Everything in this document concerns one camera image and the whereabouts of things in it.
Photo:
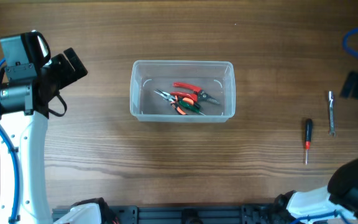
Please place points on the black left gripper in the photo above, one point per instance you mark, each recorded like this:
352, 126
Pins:
69, 75

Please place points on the clear plastic container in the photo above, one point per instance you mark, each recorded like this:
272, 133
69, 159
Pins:
183, 91

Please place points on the orange black needle-nose pliers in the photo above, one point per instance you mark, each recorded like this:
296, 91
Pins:
173, 100

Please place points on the green handled screwdriver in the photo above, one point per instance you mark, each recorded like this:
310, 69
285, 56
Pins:
190, 107

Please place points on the red handled wire cutters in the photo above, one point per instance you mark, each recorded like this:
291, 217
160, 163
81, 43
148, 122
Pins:
197, 94

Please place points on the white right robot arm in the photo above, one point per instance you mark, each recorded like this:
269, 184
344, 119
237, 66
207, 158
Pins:
339, 199

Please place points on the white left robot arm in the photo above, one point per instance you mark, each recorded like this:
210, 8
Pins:
30, 77

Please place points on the silver wrench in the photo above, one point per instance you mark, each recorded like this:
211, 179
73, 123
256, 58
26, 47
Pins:
332, 130

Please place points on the black red screwdriver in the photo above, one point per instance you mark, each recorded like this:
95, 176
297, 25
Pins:
308, 134

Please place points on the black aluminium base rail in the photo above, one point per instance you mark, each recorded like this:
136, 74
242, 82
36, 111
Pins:
244, 214

